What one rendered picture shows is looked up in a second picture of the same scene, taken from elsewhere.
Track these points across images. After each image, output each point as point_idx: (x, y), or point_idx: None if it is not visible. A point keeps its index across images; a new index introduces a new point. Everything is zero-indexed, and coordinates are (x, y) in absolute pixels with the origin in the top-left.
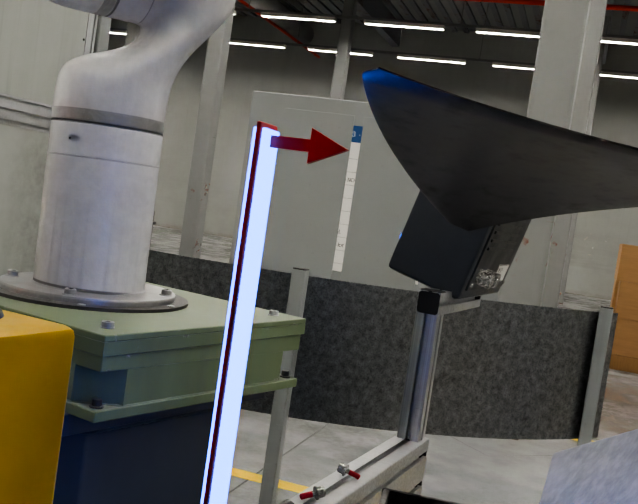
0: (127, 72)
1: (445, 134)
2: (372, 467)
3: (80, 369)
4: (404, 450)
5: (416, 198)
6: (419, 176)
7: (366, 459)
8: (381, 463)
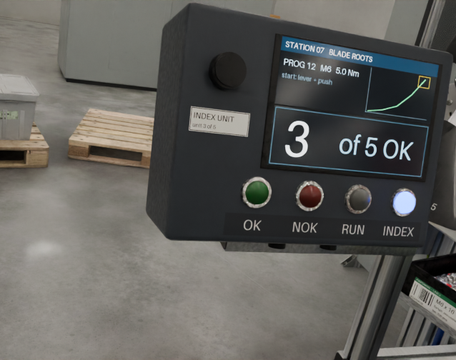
0: None
1: None
2: (452, 350)
3: None
4: (393, 351)
5: (438, 143)
6: None
7: (447, 358)
8: (438, 349)
